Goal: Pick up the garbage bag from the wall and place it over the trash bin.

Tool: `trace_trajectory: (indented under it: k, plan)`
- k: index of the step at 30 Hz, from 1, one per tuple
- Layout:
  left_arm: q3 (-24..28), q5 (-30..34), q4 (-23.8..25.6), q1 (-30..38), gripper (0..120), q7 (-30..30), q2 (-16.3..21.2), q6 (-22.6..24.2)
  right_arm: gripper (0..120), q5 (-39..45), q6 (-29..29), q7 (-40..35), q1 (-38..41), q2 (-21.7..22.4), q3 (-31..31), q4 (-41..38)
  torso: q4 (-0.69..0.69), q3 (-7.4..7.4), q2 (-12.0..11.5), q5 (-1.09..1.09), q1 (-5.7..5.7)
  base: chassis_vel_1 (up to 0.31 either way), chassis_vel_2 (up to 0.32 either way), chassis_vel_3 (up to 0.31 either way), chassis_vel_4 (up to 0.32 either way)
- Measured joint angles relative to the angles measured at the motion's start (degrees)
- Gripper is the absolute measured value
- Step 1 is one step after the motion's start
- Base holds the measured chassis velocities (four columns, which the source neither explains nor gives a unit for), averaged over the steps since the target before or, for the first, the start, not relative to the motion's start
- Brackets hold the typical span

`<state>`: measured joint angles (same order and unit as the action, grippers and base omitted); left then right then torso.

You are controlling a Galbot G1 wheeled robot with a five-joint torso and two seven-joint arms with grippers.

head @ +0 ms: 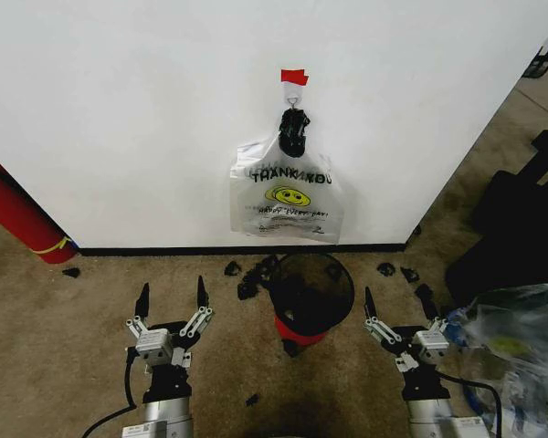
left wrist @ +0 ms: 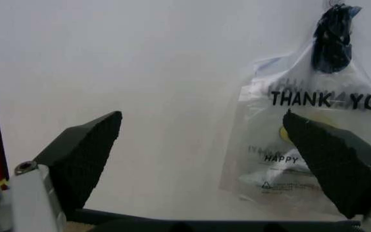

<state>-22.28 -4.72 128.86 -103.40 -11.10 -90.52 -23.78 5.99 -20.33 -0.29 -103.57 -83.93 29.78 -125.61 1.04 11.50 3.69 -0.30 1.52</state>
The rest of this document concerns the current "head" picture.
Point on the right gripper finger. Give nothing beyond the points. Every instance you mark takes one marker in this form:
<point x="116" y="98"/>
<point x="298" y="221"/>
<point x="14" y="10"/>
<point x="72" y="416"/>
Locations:
<point x="429" y="308"/>
<point x="371" y="305"/>

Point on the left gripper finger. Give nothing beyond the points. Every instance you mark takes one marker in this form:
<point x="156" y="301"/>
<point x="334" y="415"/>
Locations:
<point x="141" y="303"/>
<point x="203" y="294"/>

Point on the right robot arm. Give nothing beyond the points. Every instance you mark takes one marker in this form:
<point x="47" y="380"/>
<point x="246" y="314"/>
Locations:
<point x="443" y="420"/>

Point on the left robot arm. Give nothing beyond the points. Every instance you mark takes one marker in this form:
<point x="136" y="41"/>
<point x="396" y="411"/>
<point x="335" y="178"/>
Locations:
<point x="164" y="420"/>

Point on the black mesh trash bin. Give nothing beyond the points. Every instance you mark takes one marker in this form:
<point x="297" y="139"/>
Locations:
<point x="310" y="292"/>

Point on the clear plastic bag pile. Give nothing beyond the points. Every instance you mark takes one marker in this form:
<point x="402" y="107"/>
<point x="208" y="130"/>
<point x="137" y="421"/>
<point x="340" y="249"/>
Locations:
<point x="520" y="347"/>

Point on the white smiley plastic garbage bag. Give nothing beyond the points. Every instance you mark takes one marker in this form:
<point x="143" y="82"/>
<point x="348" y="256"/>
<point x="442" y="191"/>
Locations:
<point x="283" y="210"/>

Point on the black tape scrap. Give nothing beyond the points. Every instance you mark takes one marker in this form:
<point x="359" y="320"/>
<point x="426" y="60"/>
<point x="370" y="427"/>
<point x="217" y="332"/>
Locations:
<point x="252" y="400"/>
<point x="410" y="274"/>
<point x="71" y="272"/>
<point x="250" y="285"/>
<point x="232" y="268"/>
<point x="386" y="269"/>

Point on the black baseboard strip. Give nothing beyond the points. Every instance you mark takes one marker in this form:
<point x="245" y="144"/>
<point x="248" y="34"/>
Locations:
<point x="237" y="250"/>

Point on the red fire extinguisher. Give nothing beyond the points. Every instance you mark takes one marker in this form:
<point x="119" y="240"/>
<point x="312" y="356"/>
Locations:
<point x="23" y="219"/>

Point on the black tape wad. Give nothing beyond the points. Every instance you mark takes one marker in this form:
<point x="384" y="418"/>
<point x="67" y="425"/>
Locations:
<point x="293" y="132"/>

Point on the black chair base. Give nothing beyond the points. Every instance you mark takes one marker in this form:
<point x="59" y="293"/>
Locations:
<point x="544" y="61"/>

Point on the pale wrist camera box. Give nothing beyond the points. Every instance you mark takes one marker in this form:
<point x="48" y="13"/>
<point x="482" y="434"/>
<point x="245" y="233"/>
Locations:
<point x="431" y="344"/>
<point x="154" y="344"/>

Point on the metal wall hook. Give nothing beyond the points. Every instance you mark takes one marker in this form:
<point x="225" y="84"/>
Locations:
<point x="293" y="100"/>

